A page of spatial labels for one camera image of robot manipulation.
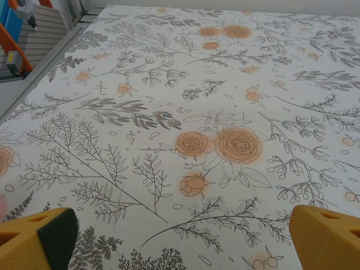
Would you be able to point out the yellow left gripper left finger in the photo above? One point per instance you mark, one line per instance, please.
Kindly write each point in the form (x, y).
(22, 247)

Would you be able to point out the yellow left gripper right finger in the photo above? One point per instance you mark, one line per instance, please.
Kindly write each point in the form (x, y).
(329, 242)

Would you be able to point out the floral patterned tablecloth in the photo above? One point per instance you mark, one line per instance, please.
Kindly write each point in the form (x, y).
(180, 84)

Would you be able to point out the aluminium left side rail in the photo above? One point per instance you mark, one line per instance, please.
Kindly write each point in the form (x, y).
(39, 71)

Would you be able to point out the blue orange robot wall sticker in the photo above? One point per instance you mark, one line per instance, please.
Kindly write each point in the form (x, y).
(11, 42)

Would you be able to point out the aluminium left upright post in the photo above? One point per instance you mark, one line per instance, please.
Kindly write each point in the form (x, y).
(74, 14)

